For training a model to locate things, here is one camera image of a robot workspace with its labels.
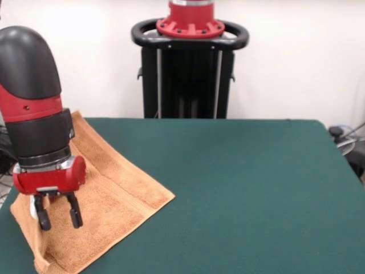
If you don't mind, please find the dark green table cloth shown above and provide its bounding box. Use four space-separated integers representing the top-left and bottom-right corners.
0 118 365 274

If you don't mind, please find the black cable tangle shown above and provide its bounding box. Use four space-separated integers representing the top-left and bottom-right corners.
0 122 18 175

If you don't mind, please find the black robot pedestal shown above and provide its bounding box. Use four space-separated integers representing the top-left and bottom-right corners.
131 18 250 119

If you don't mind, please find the orange terry towel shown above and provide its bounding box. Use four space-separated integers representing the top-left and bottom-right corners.
10 110 176 274

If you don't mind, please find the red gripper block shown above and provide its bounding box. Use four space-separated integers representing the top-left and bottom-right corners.
12 156 87 231

